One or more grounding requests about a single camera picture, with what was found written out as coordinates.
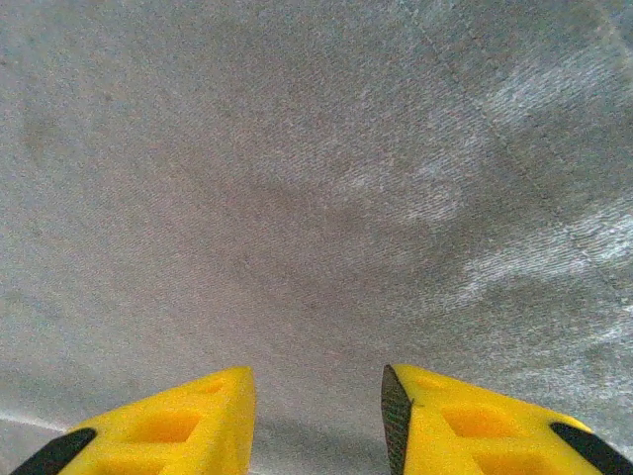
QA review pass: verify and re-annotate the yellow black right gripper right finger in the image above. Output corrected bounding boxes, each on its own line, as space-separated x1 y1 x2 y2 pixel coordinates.
380 363 633 475

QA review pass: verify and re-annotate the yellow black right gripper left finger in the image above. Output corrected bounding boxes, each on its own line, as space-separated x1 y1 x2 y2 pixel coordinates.
9 365 257 475

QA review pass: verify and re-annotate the grey-blue t-shirt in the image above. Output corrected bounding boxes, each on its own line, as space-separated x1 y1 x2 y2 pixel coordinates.
0 0 633 475

